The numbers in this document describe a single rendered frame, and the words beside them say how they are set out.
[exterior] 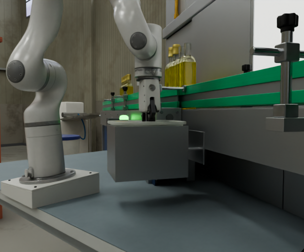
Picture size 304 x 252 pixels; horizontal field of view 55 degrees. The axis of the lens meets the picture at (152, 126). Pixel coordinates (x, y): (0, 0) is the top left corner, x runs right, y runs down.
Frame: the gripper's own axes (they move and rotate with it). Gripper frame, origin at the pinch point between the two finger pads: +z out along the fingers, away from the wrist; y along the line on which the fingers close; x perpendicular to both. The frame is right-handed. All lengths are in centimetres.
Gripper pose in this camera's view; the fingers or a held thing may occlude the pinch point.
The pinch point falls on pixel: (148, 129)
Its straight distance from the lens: 90.6
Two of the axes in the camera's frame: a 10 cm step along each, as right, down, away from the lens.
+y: -2.5, -0.4, 9.7
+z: 0.0, 10.0, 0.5
